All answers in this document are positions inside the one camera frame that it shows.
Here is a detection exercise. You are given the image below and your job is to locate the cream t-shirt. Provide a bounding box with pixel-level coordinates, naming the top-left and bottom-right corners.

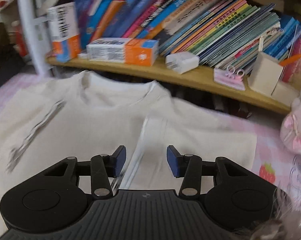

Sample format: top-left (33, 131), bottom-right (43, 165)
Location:
top-left (0, 69), bottom-right (258, 239)

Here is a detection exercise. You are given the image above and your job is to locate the wooden lower shelf board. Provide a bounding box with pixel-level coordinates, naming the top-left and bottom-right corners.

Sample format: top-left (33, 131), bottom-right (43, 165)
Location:
top-left (46, 56), bottom-right (290, 115)

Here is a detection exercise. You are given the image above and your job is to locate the pink checkered desk mat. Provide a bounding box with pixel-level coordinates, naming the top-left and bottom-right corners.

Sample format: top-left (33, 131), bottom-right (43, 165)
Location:
top-left (0, 72), bottom-right (301, 213)

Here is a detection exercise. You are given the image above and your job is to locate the white charger adapter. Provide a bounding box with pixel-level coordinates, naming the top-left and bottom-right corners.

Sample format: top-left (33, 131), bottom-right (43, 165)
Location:
top-left (165, 51), bottom-right (199, 74)

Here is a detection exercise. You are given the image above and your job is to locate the pink white bunny plush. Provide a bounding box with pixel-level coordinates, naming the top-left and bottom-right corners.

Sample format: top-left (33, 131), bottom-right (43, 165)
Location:
top-left (280, 91), bottom-right (301, 154)

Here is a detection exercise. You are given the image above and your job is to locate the cream pen holder box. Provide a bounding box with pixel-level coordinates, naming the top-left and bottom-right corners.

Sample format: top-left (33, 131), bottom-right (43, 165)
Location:
top-left (247, 52), bottom-right (283, 97)

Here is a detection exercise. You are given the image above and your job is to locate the flat orange white usmile box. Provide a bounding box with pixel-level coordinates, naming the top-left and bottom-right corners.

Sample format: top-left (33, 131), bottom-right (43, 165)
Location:
top-left (86, 37), bottom-right (159, 67)

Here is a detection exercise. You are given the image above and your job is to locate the upright usmile box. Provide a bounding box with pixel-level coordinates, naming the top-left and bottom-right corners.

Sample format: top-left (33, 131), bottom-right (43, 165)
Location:
top-left (47, 2), bottom-right (81, 63)

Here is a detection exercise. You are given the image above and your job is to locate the row of leaning books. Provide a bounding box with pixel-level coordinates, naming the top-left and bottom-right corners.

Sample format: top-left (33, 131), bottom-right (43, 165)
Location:
top-left (74, 0), bottom-right (301, 70)

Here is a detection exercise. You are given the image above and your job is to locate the red book stack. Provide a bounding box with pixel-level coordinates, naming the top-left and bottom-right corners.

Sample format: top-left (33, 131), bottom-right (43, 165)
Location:
top-left (281, 36), bottom-right (301, 83)

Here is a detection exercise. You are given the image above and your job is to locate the white shelf post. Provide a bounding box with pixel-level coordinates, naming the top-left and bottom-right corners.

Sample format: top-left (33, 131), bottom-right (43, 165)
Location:
top-left (18, 0), bottom-right (52, 77)

